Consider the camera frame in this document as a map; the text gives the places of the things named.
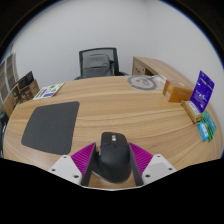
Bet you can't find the orange-brown cardboard box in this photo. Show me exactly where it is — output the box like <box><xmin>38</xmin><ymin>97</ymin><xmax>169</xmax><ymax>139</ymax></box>
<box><xmin>162</xmin><ymin>81</ymin><xmax>196</xmax><ymax>103</ymax></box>

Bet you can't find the black printed box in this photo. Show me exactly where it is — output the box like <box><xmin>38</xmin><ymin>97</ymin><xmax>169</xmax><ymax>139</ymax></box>
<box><xmin>17</xmin><ymin>70</ymin><xmax>35</xmax><ymax>89</ymax></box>

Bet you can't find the green packet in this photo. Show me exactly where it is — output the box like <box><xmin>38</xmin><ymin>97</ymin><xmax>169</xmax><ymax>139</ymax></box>
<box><xmin>200</xmin><ymin>110</ymin><xmax>218</xmax><ymax>143</ymax></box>

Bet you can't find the grey backpack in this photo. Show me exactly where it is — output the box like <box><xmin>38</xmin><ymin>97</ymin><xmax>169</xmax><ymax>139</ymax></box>
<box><xmin>81</xmin><ymin>53</ymin><xmax>113</xmax><ymax>78</ymax></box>

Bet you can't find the dark grey mouse pad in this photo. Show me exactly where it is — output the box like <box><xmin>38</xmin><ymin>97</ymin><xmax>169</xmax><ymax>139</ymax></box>
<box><xmin>21</xmin><ymin>101</ymin><xmax>81</xmax><ymax>156</ymax></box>

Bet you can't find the wooden shelf unit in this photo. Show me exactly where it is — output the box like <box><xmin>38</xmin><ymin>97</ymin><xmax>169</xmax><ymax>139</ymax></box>
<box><xmin>0</xmin><ymin>52</ymin><xmax>19</xmax><ymax>118</ymax></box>

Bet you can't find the black mesh office chair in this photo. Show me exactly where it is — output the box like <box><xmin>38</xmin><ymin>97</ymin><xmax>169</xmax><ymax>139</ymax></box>
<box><xmin>73</xmin><ymin>47</ymin><xmax>129</xmax><ymax>81</ymax></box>

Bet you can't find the small dark cardboard box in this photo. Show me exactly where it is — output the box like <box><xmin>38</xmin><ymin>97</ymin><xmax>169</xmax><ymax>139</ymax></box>
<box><xmin>11</xmin><ymin>84</ymin><xmax>23</xmax><ymax>104</ymax></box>

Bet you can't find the white printed leaflet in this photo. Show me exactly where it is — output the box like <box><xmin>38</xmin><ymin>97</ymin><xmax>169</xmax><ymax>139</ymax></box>
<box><xmin>32</xmin><ymin>82</ymin><xmax>65</xmax><ymax>101</ymax></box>

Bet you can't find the small blue packet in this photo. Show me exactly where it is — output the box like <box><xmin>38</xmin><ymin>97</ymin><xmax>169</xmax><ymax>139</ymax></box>
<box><xmin>197</xmin><ymin>121</ymin><xmax>210</xmax><ymax>142</ymax></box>

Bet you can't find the purple card package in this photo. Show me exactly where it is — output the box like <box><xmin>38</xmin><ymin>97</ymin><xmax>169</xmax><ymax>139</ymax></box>
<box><xmin>189</xmin><ymin>70</ymin><xmax>215</xmax><ymax>114</ymax></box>

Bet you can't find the small tan box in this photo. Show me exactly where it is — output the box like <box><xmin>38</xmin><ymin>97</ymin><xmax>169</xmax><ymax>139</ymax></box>
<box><xmin>180</xmin><ymin>99</ymin><xmax>203</xmax><ymax>124</ymax></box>

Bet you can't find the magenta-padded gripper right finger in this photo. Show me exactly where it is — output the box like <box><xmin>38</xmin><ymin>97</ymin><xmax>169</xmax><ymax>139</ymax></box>
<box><xmin>128</xmin><ymin>142</ymin><xmax>178</xmax><ymax>187</ymax></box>

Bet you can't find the black computer mouse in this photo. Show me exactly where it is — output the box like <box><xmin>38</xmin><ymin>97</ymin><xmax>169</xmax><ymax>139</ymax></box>
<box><xmin>92</xmin><ymin>131</ymin><xmax>133</xmax><ymax>184</ymax></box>

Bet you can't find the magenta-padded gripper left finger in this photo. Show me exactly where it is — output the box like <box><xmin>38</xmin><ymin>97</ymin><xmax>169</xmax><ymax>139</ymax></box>
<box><xmin>48</xmin><ymin>142</ymin><xmax>97</xmax><ymax>187</ymax></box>

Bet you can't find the large black padded chair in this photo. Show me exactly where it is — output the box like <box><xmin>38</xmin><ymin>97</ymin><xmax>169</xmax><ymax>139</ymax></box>
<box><xmin>0</xmin><ymin>113</ymin><xmax>9</xmax><ymax>158</ymax></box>

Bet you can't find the wooden side desk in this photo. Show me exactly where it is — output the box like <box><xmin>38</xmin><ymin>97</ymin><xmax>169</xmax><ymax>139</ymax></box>
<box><xmin>131</xmin><ymin>55</ymin><xmax>198</xmax><ymax>91</ymax></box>

